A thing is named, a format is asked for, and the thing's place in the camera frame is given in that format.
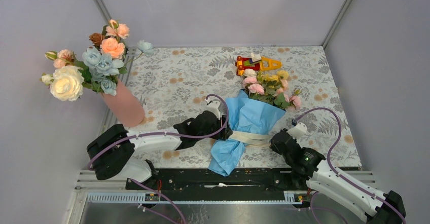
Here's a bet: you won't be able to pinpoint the pink ceramic vase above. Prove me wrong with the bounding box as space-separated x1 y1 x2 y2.
102 81 145 127

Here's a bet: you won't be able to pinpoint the flowers in vase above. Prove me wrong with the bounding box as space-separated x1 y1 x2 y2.
40 19 133 101

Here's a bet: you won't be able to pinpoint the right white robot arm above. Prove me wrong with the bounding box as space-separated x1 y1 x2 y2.
270 123 406 223

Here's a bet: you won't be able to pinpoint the white slotted cable duct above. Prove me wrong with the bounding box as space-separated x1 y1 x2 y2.
87 189 310 205

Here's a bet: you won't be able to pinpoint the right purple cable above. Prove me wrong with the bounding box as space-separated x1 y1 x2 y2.
292 107 407 224

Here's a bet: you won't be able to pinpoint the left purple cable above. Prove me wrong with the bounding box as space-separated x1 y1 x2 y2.
88 94 230 171

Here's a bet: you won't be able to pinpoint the blue paper bouquet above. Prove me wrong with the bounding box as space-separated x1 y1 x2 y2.
208 69 302 176

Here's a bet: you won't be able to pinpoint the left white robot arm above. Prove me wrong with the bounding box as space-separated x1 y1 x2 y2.
86 97 232 189

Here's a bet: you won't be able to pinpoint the floral patterned table mat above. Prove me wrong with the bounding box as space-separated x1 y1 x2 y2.
126 46 362 167

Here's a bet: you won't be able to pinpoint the purple cable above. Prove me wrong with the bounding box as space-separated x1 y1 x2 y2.
292 107 407 224
88 94 230 171

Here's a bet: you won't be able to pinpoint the cream ribbon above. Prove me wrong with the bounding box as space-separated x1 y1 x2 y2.
228 131 271 147

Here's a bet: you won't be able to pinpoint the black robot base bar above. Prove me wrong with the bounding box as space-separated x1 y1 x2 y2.
126 160 323 203

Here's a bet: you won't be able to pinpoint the colourful toy block car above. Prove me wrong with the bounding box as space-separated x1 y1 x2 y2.
235 53 282 76

